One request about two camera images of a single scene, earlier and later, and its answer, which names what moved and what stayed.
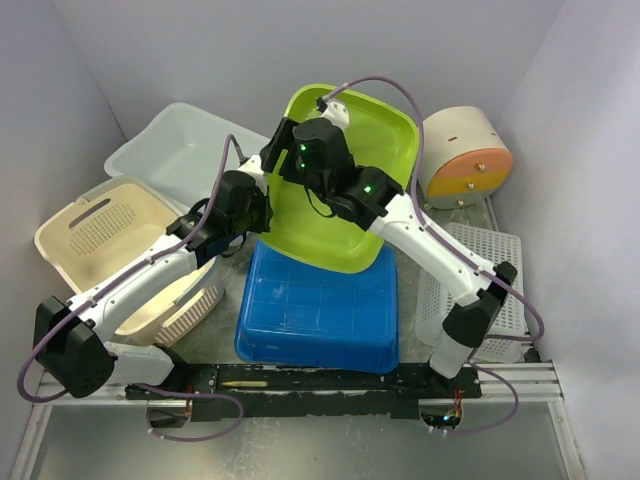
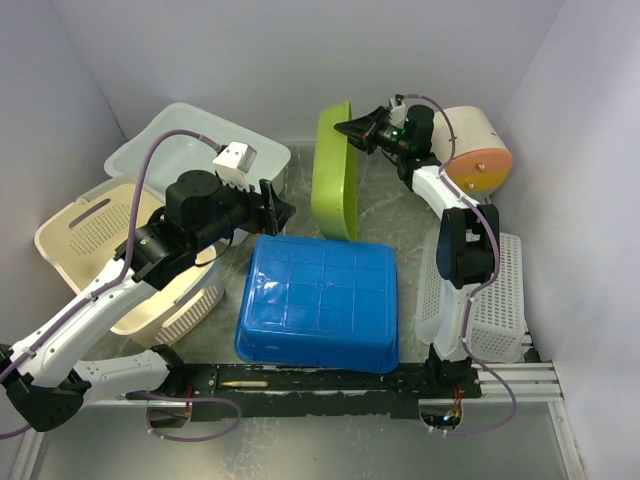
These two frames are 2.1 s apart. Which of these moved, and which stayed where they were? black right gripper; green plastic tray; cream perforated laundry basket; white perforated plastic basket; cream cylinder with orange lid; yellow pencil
Moved: black right gripper; green plastic tray
Stayed: cream perforated laundry basket; white perforated plastic basket; cream cylinder with orange lid; yellow pencil
